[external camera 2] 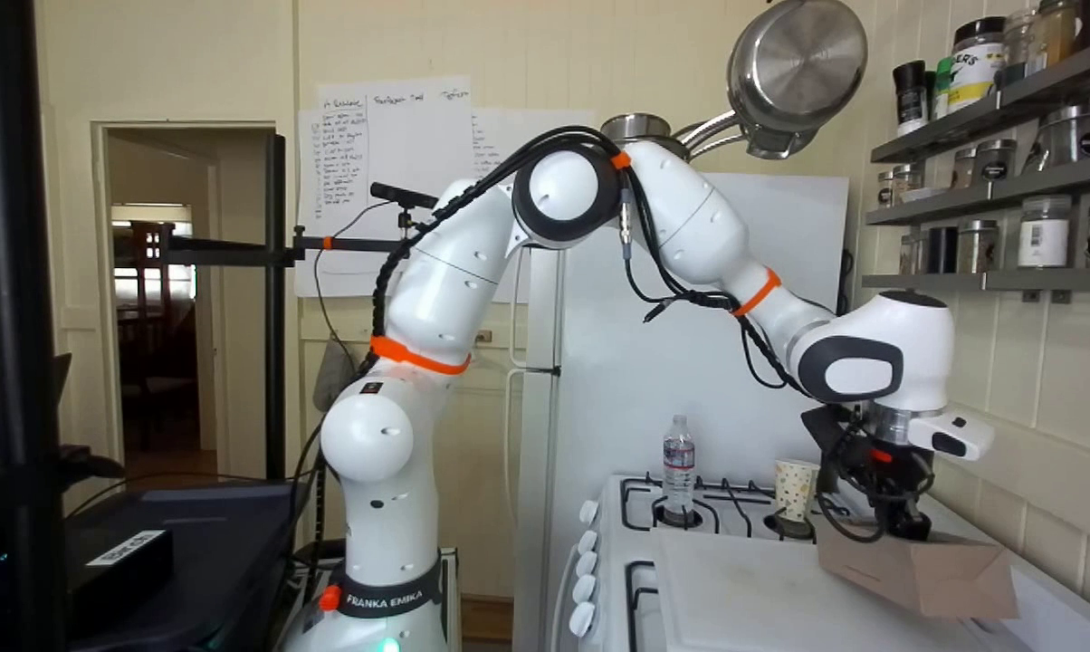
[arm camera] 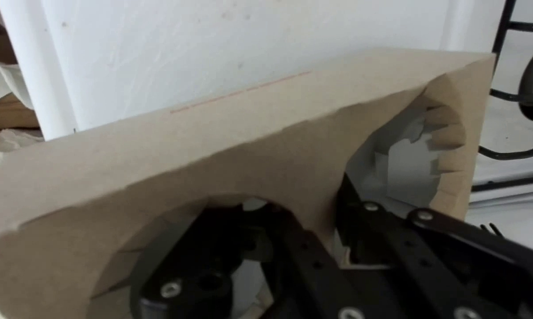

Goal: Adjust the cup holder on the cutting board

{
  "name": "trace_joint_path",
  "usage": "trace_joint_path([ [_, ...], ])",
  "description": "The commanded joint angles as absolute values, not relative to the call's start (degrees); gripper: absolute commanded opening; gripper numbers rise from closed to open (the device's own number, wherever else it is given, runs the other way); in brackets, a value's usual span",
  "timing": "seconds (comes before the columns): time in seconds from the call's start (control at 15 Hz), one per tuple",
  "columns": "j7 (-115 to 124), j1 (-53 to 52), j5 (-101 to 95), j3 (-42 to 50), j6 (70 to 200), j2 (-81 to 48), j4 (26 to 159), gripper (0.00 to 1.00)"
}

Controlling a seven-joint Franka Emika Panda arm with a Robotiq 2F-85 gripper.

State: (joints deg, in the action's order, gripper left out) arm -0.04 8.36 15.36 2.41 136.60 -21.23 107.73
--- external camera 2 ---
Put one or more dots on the patterned paper cup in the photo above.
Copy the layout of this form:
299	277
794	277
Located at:
799	491

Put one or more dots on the handwritten paper wall sheet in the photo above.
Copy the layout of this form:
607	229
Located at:
373	157

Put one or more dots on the steel wall spice rack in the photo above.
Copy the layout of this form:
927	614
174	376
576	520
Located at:
1000	183

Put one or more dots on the white gas stove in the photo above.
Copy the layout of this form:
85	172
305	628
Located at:
601	567

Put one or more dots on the small hanging steel pot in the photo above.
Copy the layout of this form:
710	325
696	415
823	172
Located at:
636	124

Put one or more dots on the white-label glass spice jar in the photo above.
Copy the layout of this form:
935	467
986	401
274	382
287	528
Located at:
1045	237

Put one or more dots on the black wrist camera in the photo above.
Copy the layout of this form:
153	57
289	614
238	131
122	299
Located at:
836	434

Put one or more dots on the clear plastic water bottle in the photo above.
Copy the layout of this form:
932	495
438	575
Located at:
677	467

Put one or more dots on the large hanging steel pot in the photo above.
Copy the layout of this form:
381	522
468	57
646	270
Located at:
799	66

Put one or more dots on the black vertical stand pole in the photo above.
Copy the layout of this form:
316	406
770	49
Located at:
19	326

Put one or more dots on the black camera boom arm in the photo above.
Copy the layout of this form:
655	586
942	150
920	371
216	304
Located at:
265	247

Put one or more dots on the dark spice jar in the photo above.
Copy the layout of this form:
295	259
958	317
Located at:
911	95

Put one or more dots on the black equipment case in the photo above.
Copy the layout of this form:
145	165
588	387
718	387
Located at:
183	557

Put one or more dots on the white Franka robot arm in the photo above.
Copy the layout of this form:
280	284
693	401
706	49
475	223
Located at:
446	277

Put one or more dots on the white refrigerator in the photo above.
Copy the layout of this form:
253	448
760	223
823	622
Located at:
638	365

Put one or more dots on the large white-label black-lid jar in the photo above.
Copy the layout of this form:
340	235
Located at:
974	69

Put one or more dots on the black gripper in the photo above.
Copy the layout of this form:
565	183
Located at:
895	477

